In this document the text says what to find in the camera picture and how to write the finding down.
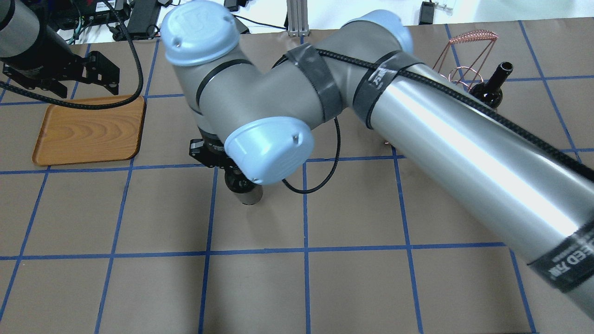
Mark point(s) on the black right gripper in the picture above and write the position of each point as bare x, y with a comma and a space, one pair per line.
214, 153

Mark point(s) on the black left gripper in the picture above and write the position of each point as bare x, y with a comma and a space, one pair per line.
33, 56

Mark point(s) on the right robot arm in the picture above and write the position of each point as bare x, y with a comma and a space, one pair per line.
536, 198

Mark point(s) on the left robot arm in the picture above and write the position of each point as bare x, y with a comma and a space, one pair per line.
24, 33

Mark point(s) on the wooden tray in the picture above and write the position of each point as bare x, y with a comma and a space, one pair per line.
75, 136

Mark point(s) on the black power adapter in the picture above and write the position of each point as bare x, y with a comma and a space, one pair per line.
426, 13

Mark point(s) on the aluminium frame post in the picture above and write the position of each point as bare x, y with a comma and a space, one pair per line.
297, 18

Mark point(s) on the copper wire wine basket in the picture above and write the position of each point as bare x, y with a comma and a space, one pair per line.
464, 56

